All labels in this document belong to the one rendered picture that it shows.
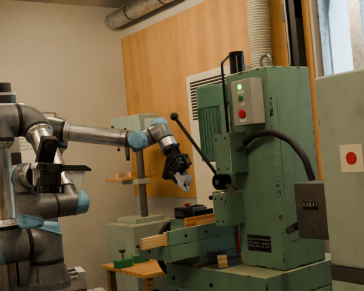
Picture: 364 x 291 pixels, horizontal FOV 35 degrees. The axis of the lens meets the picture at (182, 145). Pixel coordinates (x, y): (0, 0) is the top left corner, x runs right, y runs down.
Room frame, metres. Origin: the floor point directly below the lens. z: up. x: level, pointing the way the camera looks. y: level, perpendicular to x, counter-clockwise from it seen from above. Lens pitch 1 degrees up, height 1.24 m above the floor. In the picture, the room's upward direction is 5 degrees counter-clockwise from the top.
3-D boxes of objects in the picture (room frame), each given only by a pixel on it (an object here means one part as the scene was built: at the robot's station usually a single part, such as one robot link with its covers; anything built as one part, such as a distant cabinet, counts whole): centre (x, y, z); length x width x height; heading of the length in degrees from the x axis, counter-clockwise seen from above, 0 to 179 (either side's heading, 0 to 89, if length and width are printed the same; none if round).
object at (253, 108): (2.05, -0.25, 1.40); 0.10 x 0.06 x 0.16; 37
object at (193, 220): (2.40, -0.07, 0.94); 0.20 x 0.02 x 0.08; 127
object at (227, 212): (2.14, -0.15, 1.02); 0.09 x 0.07 x 0.12; 127
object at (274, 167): (2.16, -0.34, 1.16); 0.22 x 0.22 x 0.72; 37
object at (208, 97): (2.39, -0.16, 1.35); 0.18 x 0.18 x 0.31
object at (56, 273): (2.01, 0.50, 0.87); 0.15 x 0.15 x 0.10
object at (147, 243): (2.29, -0.04, 0.92); 0.55 x 0.02 x 0.04; 127
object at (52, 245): (2.01, 0.51, 0.98); 0.13 x 0.12 x 0.14; 124
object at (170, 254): (2.45, -0.07, 0.87); 0.61 x 0.30 x 0.06; 127
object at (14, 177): (1.72, 0.47, 1.21); 0.11 x 0.08 x 0.09; 34
